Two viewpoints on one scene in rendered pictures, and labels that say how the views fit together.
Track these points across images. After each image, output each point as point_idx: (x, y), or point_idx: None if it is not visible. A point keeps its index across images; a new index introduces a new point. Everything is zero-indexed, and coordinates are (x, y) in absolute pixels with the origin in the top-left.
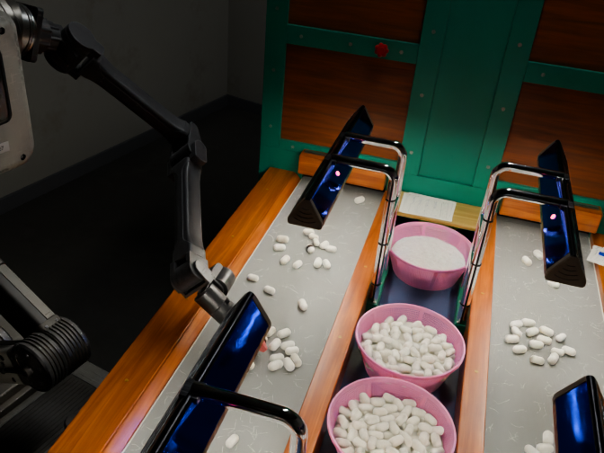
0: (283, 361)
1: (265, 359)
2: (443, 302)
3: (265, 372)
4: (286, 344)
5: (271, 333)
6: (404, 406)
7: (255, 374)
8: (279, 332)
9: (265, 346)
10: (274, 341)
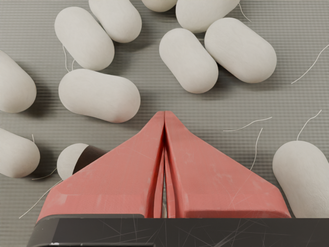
0: (213, 17)
1: (199, 117)
2: None
3: (276, 91)
4: (98, 33)
5: (18, 136)
6: None
7: (307, 129)
8: (10, 88)
9: (168, 114)
10: (102, 88)
